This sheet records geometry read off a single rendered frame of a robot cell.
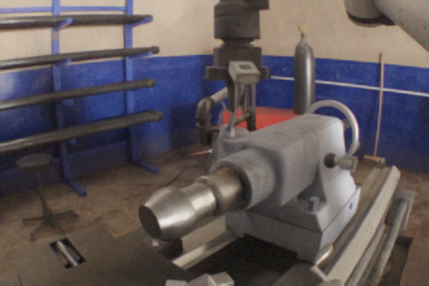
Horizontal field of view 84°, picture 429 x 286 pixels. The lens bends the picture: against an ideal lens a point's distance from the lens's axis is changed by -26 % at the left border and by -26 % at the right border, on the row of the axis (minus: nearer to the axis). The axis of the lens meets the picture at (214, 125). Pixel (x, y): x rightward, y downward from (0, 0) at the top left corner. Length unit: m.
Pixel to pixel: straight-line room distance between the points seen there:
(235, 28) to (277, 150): 0.24
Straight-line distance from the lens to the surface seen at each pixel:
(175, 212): 0.46
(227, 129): 0.66
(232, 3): 0.56
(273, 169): 0.61
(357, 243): 0.89
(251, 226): 0.85
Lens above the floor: 1.33
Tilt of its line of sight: 13 degrees down
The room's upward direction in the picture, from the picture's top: 1 degrees counter-clockwise
